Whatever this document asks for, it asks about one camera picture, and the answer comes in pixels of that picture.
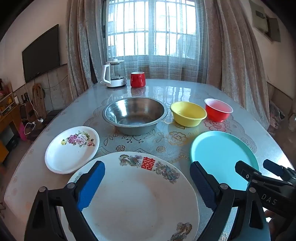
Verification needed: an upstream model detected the yellow plastic bowl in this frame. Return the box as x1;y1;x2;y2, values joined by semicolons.
170;101;207;127

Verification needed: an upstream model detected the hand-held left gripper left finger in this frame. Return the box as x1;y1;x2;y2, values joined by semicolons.
25;161;106;241

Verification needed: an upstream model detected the wall electrical box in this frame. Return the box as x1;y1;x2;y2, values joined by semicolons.
248;0;281;43

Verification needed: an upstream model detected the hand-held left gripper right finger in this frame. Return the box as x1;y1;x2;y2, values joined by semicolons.
190;161;271;241

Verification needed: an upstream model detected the teal plastic plate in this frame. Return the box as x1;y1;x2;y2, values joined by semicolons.
190;130;260;192

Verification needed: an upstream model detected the wooden cabinet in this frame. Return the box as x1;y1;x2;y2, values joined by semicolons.
0;79;23;163

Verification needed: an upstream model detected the dark electronic box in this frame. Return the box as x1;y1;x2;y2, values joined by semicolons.
20;103;33;119

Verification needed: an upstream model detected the wooden folding chair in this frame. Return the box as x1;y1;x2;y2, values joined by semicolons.
32;83;48;118

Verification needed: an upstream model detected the printed sofa cushion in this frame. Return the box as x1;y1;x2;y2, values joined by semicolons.
268;100;287;131

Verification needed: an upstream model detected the red plastic bowl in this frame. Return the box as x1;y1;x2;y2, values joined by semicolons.
204;98;233;123

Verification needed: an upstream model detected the white electric kettle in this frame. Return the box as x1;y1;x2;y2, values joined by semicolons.
102;59;127;89

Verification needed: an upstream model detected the beige textured curtain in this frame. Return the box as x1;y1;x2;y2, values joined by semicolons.
66;0;109;100
203;0;271;130

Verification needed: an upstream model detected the pink bag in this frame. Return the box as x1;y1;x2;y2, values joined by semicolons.
20;122;28;142

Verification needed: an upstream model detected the barred window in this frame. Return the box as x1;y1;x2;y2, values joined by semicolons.
106;0;199;58

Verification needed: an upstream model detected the white sheer curtain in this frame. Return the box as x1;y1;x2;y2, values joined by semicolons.
102;0;208;84

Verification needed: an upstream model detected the person's right hand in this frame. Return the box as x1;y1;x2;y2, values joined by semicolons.
264;209;292;241

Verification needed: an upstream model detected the small white floral plate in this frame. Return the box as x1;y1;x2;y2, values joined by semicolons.
45;126;100;175

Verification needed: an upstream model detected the large white dragon print plate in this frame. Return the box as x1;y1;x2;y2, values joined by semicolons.
66;152;200;241

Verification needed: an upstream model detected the black wall television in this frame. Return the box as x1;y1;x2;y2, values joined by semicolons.
22;24;61;83

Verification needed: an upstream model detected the stainless steel bowl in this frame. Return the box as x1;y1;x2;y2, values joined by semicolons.
102;97;168;135

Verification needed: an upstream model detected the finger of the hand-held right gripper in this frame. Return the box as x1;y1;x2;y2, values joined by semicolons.
235;160;266;186
263;159;296;180

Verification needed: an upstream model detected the red mug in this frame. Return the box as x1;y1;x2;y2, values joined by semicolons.
130;72;146;88

